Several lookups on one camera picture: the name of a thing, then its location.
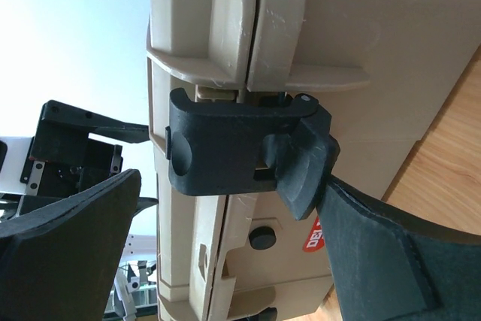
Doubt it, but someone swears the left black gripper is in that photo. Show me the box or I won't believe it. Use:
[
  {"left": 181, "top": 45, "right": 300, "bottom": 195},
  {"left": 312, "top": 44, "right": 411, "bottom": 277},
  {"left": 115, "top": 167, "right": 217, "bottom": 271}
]
[{"left": 18, "top": 100, "right": 149, "bottom": 215}]

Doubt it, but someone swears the tan plastic tool box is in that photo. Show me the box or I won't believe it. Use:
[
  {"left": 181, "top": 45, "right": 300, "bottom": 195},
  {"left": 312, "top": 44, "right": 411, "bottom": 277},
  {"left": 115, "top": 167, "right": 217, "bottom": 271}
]
[{"left": 147, "top": 0, "right": 480, "bottom": 320}]

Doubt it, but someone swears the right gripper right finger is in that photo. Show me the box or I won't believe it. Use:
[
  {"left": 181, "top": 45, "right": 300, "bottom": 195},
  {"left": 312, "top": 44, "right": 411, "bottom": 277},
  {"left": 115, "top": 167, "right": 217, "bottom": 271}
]
[{"left": 318, "top": 177, "right": 480, "bottom": 320}]

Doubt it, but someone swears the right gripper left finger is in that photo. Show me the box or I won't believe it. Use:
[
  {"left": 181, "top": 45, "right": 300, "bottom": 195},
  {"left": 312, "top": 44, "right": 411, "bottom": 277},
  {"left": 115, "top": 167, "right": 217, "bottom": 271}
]
[{"left": 1, "top": 169, "right": 141, "bottom": 320}]

